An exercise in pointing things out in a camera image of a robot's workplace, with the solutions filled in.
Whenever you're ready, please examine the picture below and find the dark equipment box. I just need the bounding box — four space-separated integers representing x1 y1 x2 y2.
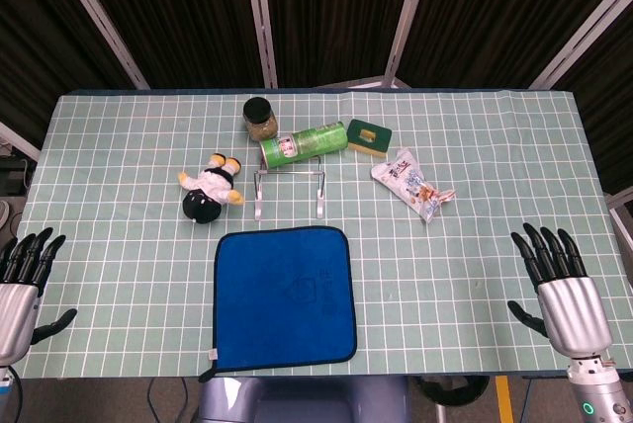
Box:
0 154 32 197

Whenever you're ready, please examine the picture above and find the green yellow sponge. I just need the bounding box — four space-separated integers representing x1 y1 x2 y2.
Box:
346 118 394 155

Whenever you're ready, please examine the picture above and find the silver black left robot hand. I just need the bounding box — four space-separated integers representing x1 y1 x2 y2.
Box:
0 226 79 369

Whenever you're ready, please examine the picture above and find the green grid tablecloth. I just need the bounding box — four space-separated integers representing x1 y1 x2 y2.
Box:
0 89 633 380

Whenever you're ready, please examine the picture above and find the white snack bag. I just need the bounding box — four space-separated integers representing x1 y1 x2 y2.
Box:
370 146 456 223

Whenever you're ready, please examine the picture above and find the black floor cable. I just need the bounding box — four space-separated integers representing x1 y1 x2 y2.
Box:
145 377 193 423

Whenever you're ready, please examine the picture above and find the glass jar with black lid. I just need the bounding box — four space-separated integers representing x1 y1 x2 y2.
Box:
241 96 279 143

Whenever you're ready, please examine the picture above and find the black round floor base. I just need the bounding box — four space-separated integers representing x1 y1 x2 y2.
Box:
412 376 491 408

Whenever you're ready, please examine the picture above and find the grey-blue robot torso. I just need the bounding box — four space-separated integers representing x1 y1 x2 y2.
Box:
197 376 411 423

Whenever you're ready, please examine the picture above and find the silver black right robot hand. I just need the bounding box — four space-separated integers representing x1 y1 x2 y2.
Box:
507 222 613 359

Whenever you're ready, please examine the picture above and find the black white plush toy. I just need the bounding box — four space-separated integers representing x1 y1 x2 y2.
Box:
177 152 246 222

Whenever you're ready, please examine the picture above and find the dark pleated partition panel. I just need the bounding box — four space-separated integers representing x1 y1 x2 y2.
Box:
398 0 633 92
0 0 138 147
548 0 633 197
68 0 269 92
260 0 422 89

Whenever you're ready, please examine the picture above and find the white partition post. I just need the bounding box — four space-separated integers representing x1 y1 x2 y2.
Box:
46 0 150 91
527 0 633 91
382 0 437 89
603 189 633 246
0 121 42 161
240 0 280 89

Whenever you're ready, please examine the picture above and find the metal wire rack stand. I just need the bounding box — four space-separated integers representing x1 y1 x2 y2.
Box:
252 155 327 221

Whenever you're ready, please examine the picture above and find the green chip can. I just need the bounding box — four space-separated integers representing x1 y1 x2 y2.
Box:
259 120 350 171

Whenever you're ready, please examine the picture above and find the blue cloth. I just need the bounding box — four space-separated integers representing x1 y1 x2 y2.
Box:
199 225 358 383

